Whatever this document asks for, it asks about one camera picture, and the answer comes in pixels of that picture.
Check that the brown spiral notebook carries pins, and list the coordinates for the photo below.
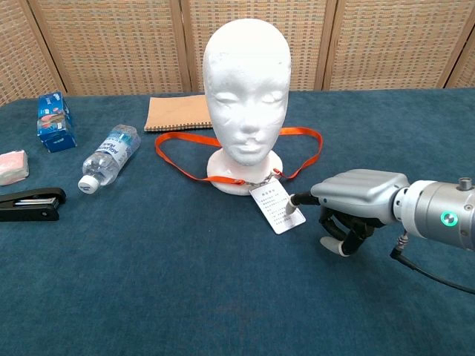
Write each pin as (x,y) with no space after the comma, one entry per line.
(174,111)

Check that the white styrofoam mannequin head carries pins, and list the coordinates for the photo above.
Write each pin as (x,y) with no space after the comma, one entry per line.
(245,81)

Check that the white pink tissue pack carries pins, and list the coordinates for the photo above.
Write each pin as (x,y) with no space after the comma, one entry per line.
(13,168)

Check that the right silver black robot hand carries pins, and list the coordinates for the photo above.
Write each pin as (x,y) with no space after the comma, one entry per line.
(360,189)

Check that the dark blue table mat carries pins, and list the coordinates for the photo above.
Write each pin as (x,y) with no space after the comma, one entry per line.
(148,278)

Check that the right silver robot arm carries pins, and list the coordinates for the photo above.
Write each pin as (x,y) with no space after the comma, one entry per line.
(434,211)

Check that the clear plastic water bottle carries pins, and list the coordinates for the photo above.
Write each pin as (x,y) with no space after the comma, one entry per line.
(109,154)

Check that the woven bamboo folding screen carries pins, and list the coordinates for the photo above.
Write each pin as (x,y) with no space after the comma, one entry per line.
(111,44)

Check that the black stapler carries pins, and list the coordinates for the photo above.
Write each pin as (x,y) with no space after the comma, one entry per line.
(37,209)

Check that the blue cookie box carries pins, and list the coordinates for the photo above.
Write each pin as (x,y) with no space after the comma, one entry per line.
(55,126)

